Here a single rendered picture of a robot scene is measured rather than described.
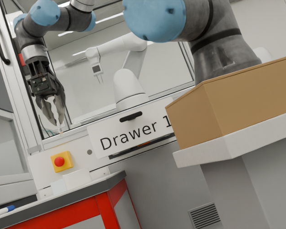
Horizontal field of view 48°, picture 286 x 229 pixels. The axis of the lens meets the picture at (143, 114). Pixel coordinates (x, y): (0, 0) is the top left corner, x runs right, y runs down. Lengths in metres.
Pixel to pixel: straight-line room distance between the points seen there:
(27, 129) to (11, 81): 0.22
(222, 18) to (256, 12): 4.37
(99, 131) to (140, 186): 0.41
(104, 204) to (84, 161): 0.62
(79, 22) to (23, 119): 0.56
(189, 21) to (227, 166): 0.29
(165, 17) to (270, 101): 0.24
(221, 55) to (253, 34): 4.27
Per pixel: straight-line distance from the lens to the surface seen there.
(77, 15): 1.07
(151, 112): 1.02
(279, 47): 4.98
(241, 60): 0.68
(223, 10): 0.73
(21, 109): 1.47
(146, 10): 0.61
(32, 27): 1.04
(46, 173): 1.41
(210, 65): 0.69
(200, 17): 0.66
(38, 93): 1.01
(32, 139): 1.44
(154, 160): 1.35
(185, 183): 1.36
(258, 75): 0.63
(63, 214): 0.79
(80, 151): 1.38
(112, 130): 1.02
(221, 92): 0.58
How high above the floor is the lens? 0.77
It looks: 8 degrees up
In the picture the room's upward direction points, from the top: 20 degrees counter-clockwise
